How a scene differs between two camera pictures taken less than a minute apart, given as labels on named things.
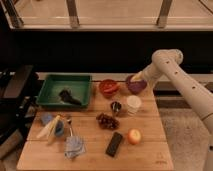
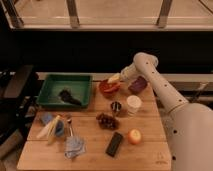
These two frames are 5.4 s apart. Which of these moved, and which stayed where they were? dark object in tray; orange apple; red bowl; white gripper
Moved: white gripper
Stayed: orange apple; dark object in tray; red bowl
